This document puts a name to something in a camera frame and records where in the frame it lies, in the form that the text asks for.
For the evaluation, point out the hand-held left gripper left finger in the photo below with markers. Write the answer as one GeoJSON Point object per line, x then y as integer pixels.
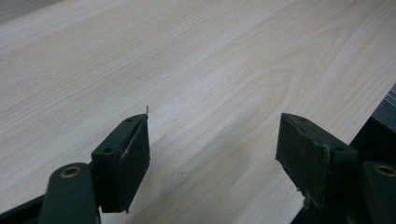
{"type": "Point", "coordinates": [124, 161]}

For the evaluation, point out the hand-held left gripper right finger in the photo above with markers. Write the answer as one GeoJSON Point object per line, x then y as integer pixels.
{"type": "Point", "coordinates": [308, 155]}

